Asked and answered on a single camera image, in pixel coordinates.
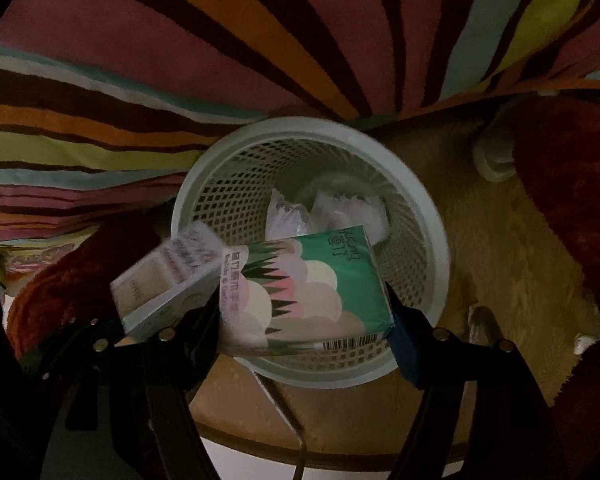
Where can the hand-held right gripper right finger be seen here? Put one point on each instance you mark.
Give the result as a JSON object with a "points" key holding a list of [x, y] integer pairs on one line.
{"points": [[405, 355]]}

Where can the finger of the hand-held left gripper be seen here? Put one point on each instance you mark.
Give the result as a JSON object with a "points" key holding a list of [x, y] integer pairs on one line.
{"points": [[65, 341]]}

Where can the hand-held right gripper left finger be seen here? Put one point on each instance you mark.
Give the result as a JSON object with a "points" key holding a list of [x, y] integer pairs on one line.
{"points": [[200, 342]]}

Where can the small white printed box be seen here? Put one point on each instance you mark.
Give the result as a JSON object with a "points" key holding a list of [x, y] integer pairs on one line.
{"points": [[155, 285]]}

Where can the green tissue packet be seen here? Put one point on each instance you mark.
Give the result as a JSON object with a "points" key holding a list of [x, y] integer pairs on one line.
{"points": [[320, 290]]}

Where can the large paper ball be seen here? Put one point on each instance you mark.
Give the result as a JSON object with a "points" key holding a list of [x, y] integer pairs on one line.
{"points": [[350, 210]]}

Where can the white mesh wastebasket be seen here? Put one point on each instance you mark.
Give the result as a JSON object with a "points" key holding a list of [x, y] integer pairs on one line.
{"points": [[220, 180]]}

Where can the red shaggy rug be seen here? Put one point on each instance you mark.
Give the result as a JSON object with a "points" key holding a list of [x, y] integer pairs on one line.
{"points": [[570, 185]]}

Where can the striped bed sheet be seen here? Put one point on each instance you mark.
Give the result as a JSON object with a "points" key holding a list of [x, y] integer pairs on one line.
{"points": [[180, 60]]}

